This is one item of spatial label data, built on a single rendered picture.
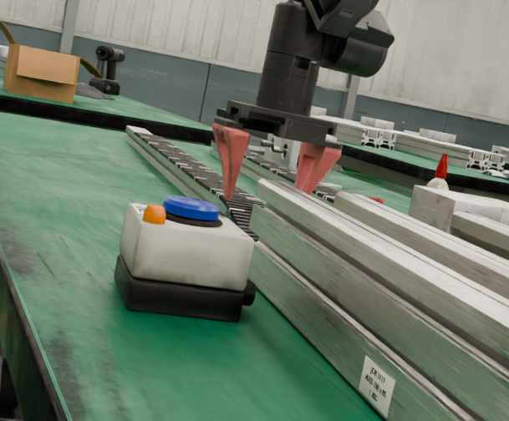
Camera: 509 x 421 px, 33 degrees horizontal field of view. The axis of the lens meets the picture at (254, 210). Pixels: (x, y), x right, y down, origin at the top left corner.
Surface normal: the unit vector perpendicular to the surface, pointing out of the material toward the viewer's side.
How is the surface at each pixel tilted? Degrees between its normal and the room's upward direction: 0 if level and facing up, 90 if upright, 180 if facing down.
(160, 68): 90
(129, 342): 0
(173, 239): 90
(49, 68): 68
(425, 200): 90
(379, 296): 90
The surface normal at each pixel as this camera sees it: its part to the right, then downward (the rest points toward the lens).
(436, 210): -0.95, -0.15
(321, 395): 0.19, -0.97
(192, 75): 0.36, 0.20
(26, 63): 0.38, -0.18
